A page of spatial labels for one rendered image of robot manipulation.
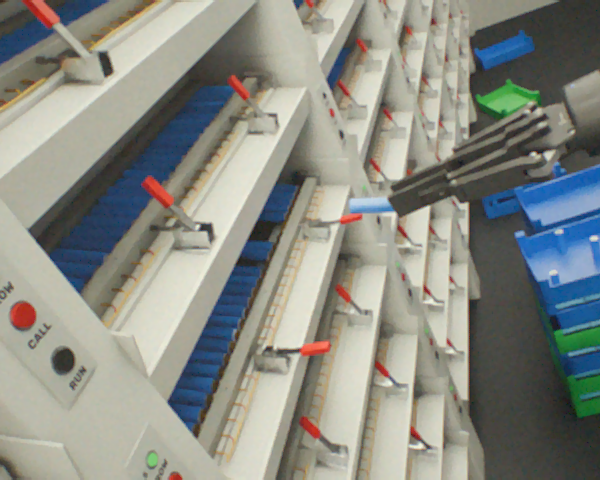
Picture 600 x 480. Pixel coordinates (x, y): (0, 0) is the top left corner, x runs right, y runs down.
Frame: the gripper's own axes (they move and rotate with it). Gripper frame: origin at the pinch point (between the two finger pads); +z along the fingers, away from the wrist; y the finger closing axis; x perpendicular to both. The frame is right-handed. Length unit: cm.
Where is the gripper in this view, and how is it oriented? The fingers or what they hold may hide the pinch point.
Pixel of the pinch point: (421, 189)
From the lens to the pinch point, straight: 66.8
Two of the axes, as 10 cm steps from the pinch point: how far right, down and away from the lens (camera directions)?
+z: -7.8, 3.4, 5.2
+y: 2.4, -6.0, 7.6
